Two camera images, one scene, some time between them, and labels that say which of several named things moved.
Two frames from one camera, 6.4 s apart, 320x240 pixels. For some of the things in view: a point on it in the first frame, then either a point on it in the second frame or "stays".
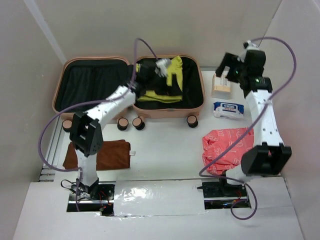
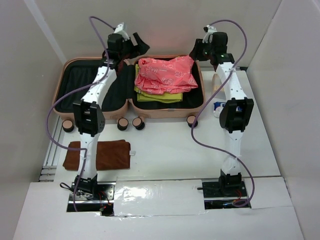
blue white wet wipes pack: x=227 y=110 stays
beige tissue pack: x=221 y=87 stays
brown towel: x=114 y=154 stays
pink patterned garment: x=216 y=142 -> x=170 y=76
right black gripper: x=227 y=65 -> x=198 y=50
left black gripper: x=165 y=87 -> x=142 y=48
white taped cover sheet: x=159 y=197 stays
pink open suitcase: x=78 y=83 stays
